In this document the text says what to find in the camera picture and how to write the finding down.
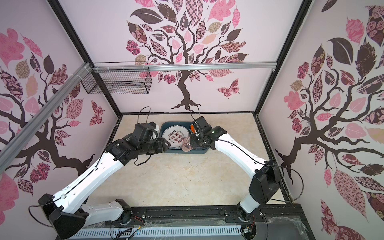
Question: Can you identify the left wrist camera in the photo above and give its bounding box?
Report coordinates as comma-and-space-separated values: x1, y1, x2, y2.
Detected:
132, 122, 159, 142

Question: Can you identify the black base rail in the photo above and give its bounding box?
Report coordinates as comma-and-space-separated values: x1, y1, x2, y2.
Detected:
90, 204, 315, 240

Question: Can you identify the aluminium rail left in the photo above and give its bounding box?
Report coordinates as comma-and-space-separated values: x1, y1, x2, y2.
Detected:
1, 63, 92, 173

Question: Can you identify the pink plastic cup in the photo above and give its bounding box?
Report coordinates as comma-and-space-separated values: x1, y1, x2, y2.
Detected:
182, 137, 193, 153

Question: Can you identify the teal plastic bin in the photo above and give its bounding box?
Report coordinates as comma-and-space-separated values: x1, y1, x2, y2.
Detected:
159, 121, 209, 154

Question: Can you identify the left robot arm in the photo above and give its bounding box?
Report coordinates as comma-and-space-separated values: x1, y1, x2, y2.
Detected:
38, 138, 170, 240

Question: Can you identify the white slotted cable duct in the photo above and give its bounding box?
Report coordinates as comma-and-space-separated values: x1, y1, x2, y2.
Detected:
71, 226, 244, 240

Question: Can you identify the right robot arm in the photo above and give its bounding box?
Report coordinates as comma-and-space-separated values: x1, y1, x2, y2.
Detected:
190, 124, 282, 222

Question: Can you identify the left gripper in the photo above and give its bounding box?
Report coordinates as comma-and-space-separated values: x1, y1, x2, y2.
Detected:
139, 137, 171, 155

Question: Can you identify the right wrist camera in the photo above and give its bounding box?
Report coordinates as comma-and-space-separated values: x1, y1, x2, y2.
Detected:
191, 117, 212, 135

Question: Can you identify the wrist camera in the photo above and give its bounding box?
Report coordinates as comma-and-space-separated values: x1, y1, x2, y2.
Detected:
132, 122, 159, 142
191, 117, 212, 135

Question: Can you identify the orange bowl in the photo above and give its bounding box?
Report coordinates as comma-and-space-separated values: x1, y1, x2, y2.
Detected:
190, 124, 196, 135

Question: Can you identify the black wire basket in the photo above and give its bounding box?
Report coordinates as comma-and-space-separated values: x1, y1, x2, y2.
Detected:
81, 62, 153, 95

